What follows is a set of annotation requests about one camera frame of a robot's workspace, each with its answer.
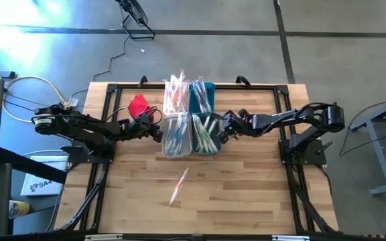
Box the yellow white canister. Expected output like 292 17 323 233
7 199 31 219

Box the white printed box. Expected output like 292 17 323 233
20 154 70 197

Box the blue toothbrush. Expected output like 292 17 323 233
179 113 190 141
164 116 178 157
175 113 190 155

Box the beige handled plastic basket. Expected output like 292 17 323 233
161 112 193 158

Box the red cloth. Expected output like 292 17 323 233
127 94 154 123

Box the purple toothbrush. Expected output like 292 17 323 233
192 78 207 113
194 76 210 108
199 80 214 114

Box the translucent white plastic bin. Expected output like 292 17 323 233
162 80 191 116

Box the black floor fan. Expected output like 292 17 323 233
115 0 156 40

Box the black fan cable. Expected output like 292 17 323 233
92 33 129 82

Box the grey metal desk frame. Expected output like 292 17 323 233
348 92 386 197

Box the yellow extension cable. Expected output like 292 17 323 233
0 55 72 124

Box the dark grey handled basket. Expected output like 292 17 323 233
191 112 223 155

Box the teal plastic bin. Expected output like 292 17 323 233
189 82 216 114

